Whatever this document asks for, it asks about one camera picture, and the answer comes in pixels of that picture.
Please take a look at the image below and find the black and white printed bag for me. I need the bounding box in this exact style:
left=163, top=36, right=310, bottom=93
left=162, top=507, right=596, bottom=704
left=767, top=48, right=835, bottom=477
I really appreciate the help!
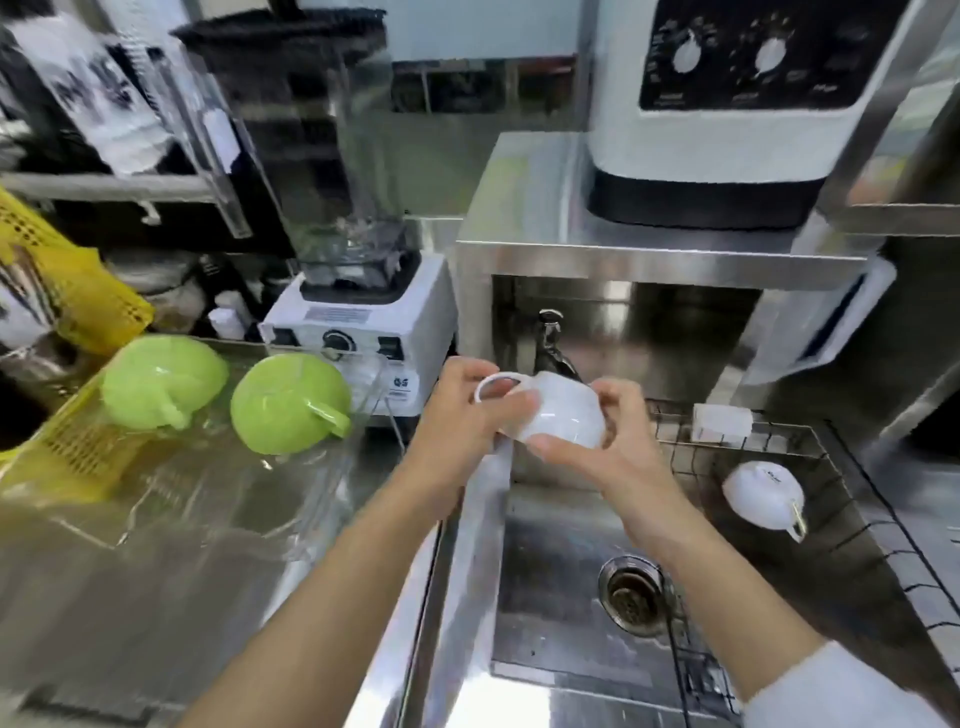
left=0, top=0, right=177, bottom=179

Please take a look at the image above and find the clear plastic blender cover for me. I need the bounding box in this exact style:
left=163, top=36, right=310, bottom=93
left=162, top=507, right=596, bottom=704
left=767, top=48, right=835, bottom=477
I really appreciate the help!
left=96, top=0, right=258, bottom=241

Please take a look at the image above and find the clear blender jar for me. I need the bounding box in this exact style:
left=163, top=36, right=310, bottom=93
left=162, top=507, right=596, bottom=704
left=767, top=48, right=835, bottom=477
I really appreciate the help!
left=171, top=6, right=423, bottom=303

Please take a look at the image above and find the yellow plastic basket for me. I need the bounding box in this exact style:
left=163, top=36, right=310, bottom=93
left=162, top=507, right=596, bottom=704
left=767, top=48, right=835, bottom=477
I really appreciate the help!
left=0, top=186, right=156, bottom=505

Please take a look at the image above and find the small white plastic container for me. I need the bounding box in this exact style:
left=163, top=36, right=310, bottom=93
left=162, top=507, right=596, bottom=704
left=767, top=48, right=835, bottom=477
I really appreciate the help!
left=689, top=402, right=755, bottom=446

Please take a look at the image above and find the person's right hand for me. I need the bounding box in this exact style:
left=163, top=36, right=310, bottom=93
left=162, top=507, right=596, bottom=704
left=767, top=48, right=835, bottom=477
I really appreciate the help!
left=525, top=378, right=689, bottom=554

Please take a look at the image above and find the white ceramic cup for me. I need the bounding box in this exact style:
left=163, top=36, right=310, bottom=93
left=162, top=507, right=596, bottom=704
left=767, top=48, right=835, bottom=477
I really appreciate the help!
left=473, top=370, right=609, bottom=452
left=721, top=460, right=809, bottom=543

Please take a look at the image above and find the metal sink drain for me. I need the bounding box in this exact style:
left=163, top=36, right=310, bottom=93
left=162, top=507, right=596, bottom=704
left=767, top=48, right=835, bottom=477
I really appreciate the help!
left=597, top=554, right=670, bottom=639

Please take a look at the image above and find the person's left hand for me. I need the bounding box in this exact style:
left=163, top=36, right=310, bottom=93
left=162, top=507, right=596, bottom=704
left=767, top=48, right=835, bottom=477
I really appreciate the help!
left=401, top=356, right=542, bottom=520

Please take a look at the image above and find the stainless steel shelf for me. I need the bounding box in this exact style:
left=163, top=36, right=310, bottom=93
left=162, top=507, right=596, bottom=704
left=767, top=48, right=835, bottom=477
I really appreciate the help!
left=453, top=131, right=888, bottom=410

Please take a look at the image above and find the white sleeve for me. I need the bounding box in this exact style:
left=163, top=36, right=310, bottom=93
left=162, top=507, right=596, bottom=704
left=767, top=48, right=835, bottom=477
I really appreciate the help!
left=741, top=639, right=955, bottom=728

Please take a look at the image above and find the black wire dish rack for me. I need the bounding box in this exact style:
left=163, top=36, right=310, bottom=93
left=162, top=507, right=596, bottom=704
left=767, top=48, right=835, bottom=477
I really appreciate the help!
left=643, top=397, right=960, bottom=725

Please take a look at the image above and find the stainless steel sink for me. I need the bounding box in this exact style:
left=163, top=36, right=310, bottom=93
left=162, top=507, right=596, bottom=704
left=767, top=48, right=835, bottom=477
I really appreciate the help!
left=420, top=438, right=747, bottom=728

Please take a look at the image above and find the person's left forearm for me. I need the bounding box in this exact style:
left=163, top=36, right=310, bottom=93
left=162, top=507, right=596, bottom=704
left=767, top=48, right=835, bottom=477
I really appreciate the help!
left=178, top=491, right=460, bottom=728

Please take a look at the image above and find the white flat panel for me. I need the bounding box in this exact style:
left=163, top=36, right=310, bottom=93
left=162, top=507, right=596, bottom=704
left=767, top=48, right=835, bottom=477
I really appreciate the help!
left=741, top=253, right=899, bottom=388

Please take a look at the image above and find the white blender base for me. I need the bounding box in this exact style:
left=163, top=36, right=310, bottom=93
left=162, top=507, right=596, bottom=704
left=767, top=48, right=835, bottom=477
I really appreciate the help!
left=258, top=250, right=459, bottom=418

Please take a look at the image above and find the clear plastic tray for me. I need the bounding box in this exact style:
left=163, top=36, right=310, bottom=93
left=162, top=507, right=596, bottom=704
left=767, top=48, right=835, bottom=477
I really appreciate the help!
left=0, top=337, right=393, bottom=575

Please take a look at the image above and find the small white bottle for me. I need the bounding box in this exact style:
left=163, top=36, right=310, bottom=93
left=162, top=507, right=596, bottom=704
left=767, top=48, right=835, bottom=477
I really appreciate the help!
left=207, top=290, right=254, bottom=343

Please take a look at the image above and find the chrome faucet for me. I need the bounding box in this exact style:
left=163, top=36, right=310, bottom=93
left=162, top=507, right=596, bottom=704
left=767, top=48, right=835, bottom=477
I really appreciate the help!
left=534, top=307, right=584, bottom=385

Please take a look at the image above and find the white appliance with black panel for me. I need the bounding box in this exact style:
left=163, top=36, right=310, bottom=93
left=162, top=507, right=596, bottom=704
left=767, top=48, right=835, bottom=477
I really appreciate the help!
left=585, top=0, right=935, bottom=231

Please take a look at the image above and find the person's right forearm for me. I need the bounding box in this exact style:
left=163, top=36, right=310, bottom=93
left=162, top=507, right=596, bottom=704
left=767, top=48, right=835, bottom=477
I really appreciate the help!
left=637, top=517, right=828, bottom=702

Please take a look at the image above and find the green plastic cup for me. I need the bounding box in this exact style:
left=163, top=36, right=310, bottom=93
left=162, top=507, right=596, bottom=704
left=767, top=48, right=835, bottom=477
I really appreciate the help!
left=100, top=334, right=231, bottom=433
left=229, top=352, right=354, bottom=457

